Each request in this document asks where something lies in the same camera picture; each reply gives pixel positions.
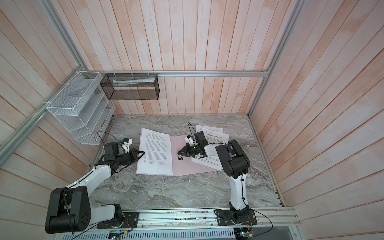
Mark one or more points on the black mesh wall basket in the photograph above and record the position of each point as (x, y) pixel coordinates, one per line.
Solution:
(114, 94)

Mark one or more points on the aluminium front rail frame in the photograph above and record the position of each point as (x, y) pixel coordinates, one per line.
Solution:
(197, 224)

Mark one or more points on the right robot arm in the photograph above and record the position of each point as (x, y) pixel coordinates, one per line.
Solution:
(235, 164)

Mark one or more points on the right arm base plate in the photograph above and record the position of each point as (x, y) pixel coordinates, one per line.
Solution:
(232, 218)

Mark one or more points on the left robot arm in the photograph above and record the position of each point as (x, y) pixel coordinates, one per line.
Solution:
(69, 209)

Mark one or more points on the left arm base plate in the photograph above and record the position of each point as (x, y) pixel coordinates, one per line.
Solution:
(125, 220)

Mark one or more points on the white wire mesh file rack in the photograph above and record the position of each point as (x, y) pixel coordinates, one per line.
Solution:
(84, 113)

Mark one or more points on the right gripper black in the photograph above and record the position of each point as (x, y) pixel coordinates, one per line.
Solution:
(187, 152)

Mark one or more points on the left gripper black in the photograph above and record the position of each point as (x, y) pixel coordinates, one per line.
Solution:
(133, 152)

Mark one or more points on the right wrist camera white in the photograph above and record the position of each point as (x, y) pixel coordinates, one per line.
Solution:
(190, 139)

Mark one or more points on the paper in black basket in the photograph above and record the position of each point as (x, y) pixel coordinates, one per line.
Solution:
(133, 84)

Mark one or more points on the printed paper sheet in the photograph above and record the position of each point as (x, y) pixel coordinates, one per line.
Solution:
(157, 159)

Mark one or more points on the printed paper sheets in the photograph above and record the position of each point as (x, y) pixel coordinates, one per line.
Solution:
(214, 136)

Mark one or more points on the pink file folder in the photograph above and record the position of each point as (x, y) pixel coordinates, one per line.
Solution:
(186, 166)

